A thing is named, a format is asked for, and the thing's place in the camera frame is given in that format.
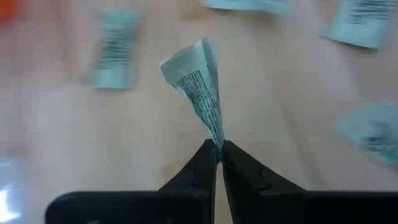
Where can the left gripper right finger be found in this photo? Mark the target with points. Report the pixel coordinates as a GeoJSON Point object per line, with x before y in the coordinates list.
{"type": "Point", "coordinates": [264, 205]}

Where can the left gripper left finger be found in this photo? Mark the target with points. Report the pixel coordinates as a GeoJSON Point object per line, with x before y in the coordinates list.
{"type": "Point", "coordinates": [186, 205]}

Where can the white printed packet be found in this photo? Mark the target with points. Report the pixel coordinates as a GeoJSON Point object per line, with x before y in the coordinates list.
{"type": "Point", "coordinates": [373, 133]}
{"type": "Point", "coordinates": [357, 28]}
{"type": "Point", "coordinates": [199, 90]}
{"type": "Point", "coordinates": [245, 4]}
{"type": "Point", "coordinates": [115, 53]}

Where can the orange plastic basket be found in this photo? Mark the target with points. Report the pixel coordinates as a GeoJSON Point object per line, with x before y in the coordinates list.
{"type": "Point", "coordinates": [6, 9]}

